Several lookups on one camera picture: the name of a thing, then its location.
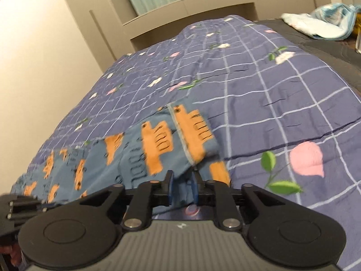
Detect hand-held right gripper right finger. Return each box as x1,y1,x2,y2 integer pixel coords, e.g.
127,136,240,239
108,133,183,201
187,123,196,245
191,172,286,231

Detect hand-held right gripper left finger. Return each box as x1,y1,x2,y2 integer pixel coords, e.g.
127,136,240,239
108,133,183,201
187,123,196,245
80,170,174,230

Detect purple checked floral quilt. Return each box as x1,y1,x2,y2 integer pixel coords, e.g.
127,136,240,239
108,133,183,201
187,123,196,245
11,15,361,271

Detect light blue white cloth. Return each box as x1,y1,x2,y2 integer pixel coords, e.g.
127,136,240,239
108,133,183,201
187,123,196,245
282,2,358,41

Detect beige headboard cabinet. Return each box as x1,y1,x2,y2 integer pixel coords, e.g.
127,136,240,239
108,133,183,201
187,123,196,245
55,0,339,60

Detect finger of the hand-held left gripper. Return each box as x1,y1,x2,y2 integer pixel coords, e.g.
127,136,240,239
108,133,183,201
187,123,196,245
15,195,58,214

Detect blue pants with orange print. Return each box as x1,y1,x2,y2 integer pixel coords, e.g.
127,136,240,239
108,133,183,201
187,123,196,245
13,104,232,221

